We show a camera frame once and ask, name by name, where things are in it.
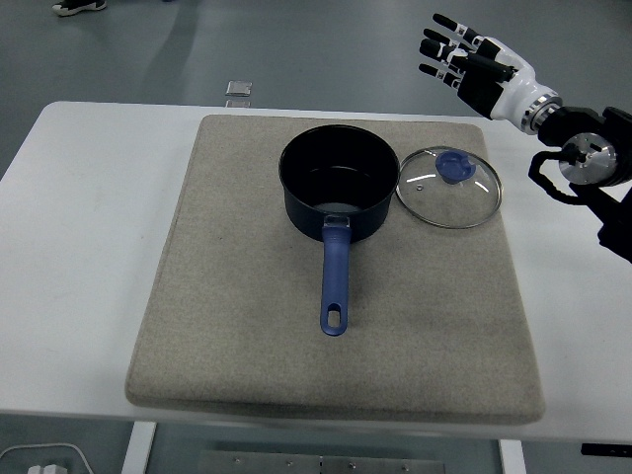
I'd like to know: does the white table leg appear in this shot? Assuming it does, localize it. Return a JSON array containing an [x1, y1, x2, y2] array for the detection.
[[498, 438, 527, 474], [120, 422, 159, 474]]

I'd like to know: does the beige fabric mat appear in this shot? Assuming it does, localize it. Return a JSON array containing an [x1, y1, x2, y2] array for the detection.
[[123, 114, 548, 429]]

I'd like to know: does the black bar under table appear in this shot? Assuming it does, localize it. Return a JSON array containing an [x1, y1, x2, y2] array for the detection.
[[581, 443, 632, 457]]

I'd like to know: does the glass pot lid blue knob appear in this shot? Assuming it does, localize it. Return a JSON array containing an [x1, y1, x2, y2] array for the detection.
[[397, 144, 504, 231]]

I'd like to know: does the grey metal plate with screws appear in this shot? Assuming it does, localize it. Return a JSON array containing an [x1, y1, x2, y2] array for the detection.
[[198, 448, 445, 474]]

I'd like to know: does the person's foot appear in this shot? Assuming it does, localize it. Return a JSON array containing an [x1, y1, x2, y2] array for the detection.
[[51, 0, 108, 18]]

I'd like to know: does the dark blue pot long handle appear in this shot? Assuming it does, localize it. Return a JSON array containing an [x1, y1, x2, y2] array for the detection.
[[278, 123, 400, 338]]

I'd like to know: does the white cable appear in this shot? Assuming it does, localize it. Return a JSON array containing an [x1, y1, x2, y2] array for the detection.
[[0, 442, 95, 474]]

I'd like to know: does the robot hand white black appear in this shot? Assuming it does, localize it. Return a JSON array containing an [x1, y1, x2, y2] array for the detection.
[[417, 12, 558, 122]]

